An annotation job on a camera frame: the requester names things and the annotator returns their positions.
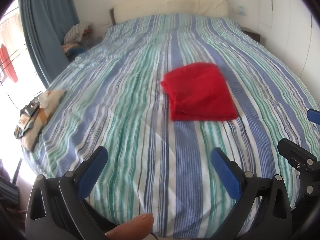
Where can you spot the white wall socket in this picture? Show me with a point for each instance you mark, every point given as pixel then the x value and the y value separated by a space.
pixel 239 10

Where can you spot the white wardrobe doors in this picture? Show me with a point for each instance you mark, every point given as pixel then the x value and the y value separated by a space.
pixel 291 33

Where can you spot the red hanging garment outside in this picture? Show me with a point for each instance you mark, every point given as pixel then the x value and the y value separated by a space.
pixel 6 64

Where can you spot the patterned folded cloth stack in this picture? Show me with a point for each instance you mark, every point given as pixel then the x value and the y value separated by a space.
pixel 35 116

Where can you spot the teal curtain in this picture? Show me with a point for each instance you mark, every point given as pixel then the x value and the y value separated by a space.
pixel 45 24

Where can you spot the cream headboard cushion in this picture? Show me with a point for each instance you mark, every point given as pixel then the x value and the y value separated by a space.
pixel 130 9

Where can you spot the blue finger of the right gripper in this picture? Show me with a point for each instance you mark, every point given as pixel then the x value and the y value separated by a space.
pixel 313 116

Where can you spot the left hand thumb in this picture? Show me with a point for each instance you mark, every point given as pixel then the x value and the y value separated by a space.
pixel 137 228

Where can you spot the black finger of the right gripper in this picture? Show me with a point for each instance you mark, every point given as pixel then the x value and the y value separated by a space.
pixel 305 163

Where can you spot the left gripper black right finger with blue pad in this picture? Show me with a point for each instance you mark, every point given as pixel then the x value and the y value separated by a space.
pixel 273 219

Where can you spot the pile of clothes on nightstand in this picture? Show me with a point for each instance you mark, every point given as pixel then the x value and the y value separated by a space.
pixel 79 39

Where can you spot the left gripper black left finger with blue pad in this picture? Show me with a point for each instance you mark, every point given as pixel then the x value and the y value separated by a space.
pixel 56 207

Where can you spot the red sweater with white rabbit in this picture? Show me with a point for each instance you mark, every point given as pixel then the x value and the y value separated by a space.
pixel 198 92

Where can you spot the striped blue green bedsheet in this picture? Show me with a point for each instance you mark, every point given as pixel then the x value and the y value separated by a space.
pixel 114 99

